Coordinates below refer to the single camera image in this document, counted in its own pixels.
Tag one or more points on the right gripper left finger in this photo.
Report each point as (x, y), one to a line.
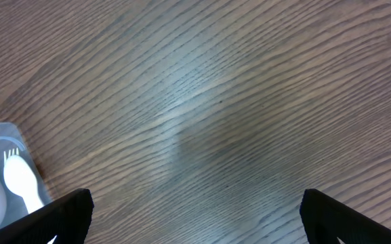
(64, 221)

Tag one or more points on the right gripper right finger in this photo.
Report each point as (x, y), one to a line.
(327, 221)

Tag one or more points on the white spoon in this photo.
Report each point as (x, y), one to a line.
(20, 180)

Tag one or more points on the yellow fork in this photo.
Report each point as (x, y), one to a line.
(7, 154)

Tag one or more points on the clear plastic container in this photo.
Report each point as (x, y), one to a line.
(10, 137)

